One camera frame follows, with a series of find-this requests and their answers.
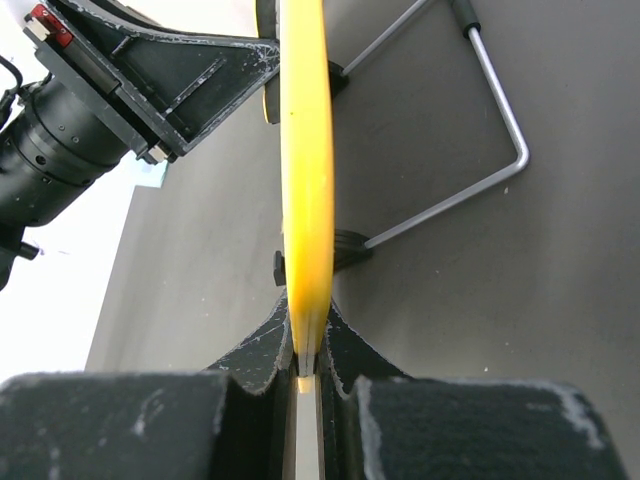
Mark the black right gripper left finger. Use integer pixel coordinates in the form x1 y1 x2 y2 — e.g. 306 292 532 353
1 299 293 479

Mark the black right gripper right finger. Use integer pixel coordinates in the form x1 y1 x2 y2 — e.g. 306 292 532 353
317 308 627 479

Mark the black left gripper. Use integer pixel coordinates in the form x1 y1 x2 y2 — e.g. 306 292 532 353
24 1 280 164

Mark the yellow-framed whiteboard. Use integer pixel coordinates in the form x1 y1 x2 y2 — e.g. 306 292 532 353
280 1 335 393

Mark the grey metal whiteboard stand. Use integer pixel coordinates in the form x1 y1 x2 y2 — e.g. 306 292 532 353
332 1 530 270

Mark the teal cutting board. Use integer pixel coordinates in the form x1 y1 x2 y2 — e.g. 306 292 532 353
130 160 168 189

